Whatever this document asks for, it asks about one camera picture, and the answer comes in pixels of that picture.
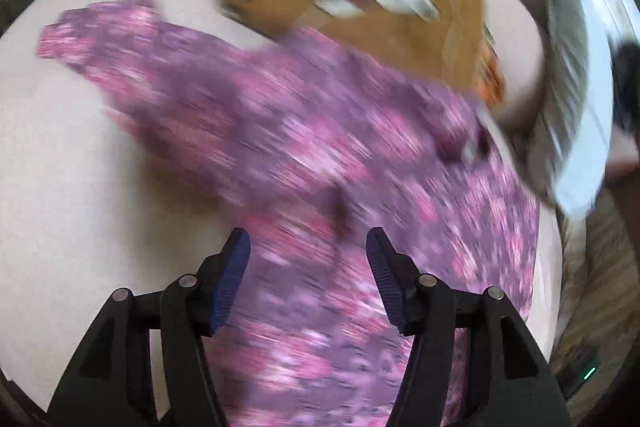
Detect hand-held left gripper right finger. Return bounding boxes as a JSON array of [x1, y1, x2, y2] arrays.
[[366, 227, 571, 427]]

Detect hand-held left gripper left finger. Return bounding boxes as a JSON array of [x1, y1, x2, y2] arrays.
[[47, 227, 251, 427]]

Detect purple floral garment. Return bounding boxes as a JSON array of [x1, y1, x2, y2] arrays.
[[37, 0, 543, 427]]

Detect pale blue pillow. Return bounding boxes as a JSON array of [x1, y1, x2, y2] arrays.
[[510, 0, 613, 220]]

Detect orange patterned cloth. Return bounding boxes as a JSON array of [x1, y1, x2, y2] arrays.
[[470, 24, 506, 108]]

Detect pink quilted bed cover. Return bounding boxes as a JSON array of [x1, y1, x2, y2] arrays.
[[0, 0, 566, 427]]

